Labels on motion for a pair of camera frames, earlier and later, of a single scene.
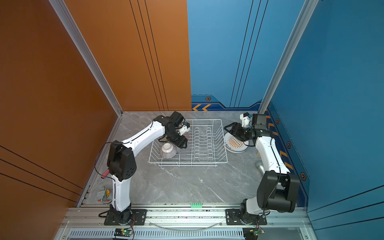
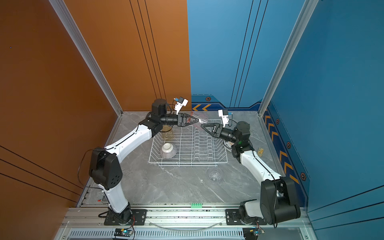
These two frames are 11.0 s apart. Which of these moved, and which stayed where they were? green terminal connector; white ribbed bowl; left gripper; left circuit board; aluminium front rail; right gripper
Moved: left gripper; right gripper
Stayed: white ribbed bowl; aluminium front rail; left circuit board; green terminal connector
